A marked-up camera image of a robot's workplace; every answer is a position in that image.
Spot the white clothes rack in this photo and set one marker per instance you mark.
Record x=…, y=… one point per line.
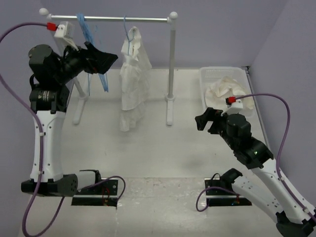
x=83, y=90

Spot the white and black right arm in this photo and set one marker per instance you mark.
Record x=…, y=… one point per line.
x=293, y=216

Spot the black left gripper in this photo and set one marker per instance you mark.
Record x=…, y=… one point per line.
x=101, y=61

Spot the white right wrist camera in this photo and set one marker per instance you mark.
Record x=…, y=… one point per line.
x=234, y=106

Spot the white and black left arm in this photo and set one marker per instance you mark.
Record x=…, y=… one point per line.
x=48, y=103

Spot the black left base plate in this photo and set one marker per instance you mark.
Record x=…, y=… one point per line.
x=105, y=194

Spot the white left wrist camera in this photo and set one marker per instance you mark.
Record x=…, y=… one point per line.
x=64, y=35

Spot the white skirt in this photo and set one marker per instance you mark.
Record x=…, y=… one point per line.
x=134, y=77

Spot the white cloth in basket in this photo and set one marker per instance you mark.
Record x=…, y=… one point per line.
x=217, y=92

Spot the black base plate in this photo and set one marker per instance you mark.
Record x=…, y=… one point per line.
x=220, y=198
x=105, y=194

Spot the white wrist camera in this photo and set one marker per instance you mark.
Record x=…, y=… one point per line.
x=234, y=106
x=64, y=35

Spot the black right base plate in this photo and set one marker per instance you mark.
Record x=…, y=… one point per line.
x=220, y=198

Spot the white plastic basket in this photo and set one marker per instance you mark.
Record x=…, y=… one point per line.
x=208, y=75

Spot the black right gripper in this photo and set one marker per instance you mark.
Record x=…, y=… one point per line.
x=210, y=113

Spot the blue wire hanger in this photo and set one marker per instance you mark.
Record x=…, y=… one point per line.
x=130, y=40

